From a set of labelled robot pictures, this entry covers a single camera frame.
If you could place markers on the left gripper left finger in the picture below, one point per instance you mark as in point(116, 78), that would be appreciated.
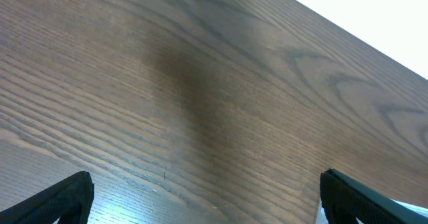
point(66, 202)

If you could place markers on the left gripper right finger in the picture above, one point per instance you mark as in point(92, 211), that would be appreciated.
point(345, 200)

